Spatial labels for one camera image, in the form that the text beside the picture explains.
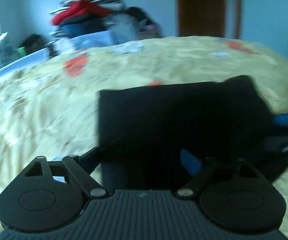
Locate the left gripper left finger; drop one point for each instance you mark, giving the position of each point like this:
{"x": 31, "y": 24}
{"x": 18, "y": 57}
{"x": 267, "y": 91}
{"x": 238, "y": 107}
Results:
{"x": 47, "y": 195}

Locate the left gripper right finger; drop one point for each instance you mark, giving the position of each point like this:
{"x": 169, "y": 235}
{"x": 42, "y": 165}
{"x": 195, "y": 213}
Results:
{"x": 232, "y": 194}

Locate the black pants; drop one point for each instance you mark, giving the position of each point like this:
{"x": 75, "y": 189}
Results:
{"x": 143, "y": 131}

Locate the yellow floral bed sheet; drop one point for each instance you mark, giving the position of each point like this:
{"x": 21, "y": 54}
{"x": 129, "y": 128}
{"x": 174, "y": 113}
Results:
{"x": 44, "y": 111}

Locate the brown wooden door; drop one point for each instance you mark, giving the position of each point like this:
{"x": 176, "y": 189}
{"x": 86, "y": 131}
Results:
{"x": 218, "y": 18}

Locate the black bag on floor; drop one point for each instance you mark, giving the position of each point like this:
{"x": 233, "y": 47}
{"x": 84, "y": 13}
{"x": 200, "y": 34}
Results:
{"x": 33, "y": 43}

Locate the blue striped blanket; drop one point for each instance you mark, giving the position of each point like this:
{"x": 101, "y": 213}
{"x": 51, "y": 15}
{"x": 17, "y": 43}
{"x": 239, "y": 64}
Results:
{"x": 61, "y": 46}

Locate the dark navy folded clothes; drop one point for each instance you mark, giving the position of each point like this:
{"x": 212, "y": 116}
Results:
{"x": 83, "y": 28}

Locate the grey garment bundle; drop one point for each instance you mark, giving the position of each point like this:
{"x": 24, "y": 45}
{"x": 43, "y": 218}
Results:
{"x": 124, "y": 28}

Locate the red puffer jacket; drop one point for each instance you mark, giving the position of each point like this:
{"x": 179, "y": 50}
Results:
{"x": 80, "y": 8}

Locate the black backpack by wall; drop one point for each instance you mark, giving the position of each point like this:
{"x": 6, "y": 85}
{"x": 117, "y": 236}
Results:
{"x": 147, "y": 28}

